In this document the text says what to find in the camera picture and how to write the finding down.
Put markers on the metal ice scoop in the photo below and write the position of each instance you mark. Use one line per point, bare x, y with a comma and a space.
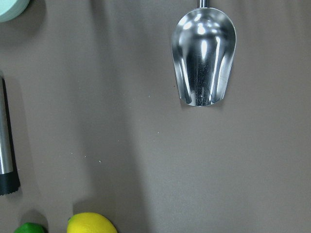
203, 46

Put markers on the mint green bowl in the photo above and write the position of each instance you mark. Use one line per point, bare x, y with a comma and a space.
10, 9

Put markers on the yellow lemon outer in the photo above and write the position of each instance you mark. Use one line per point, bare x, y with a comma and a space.
90, 223

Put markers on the green lime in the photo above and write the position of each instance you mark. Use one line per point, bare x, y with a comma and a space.
29, 227

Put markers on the steel muddler black tip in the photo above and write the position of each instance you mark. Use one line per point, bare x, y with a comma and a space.
9, 179

